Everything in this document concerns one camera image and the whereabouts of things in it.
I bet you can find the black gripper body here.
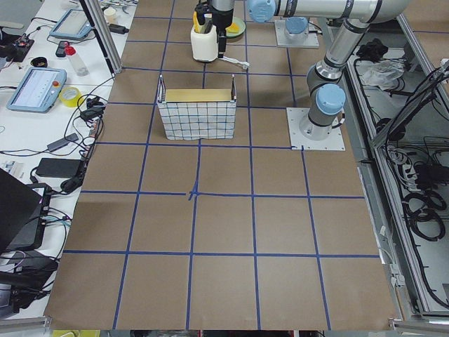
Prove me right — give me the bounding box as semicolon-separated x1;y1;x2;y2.
194;2;212;22

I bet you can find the white toaster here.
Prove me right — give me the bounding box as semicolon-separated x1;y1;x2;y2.
190;25;218;62

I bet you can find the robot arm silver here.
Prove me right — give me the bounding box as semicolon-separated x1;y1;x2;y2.
300;19;369;141
194;1;410;65

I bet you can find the green plate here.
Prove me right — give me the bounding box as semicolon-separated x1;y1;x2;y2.
226;16;246;38

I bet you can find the paper cup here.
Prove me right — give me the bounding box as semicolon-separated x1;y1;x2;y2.
103;7;118;25

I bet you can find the grid pattern fabric basket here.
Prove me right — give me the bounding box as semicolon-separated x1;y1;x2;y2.
157;76;237;140

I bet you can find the far teach pendant tablet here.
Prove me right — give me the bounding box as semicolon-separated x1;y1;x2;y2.
49;9;92;41

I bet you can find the teach pendant tablet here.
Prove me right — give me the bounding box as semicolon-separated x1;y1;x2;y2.
49;9;92;41
7;67;67;113

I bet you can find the clear plastic bottle red cap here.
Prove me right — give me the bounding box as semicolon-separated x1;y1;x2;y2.
65;44;89;77

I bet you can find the yellow tape roll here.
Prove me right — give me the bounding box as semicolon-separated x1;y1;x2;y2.
58;86;81;107

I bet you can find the small black bowl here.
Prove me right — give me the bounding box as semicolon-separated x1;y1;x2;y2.
30;57;48;68

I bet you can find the near teach pendant tablet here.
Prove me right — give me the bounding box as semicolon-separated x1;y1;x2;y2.
7;67;67;113

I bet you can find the white cloth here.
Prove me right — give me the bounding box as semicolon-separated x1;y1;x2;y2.
361;60;405;90

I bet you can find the black laptop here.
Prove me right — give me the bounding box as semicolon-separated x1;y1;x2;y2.
1;170;50;253

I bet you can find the white toaster power cord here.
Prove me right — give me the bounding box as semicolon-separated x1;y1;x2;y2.
217;55;250;69

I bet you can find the aluminium frame post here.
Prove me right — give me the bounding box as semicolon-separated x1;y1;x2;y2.
80;0;122;75

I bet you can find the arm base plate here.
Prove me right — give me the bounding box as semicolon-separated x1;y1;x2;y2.
286;107;345;151
274;17;319;48

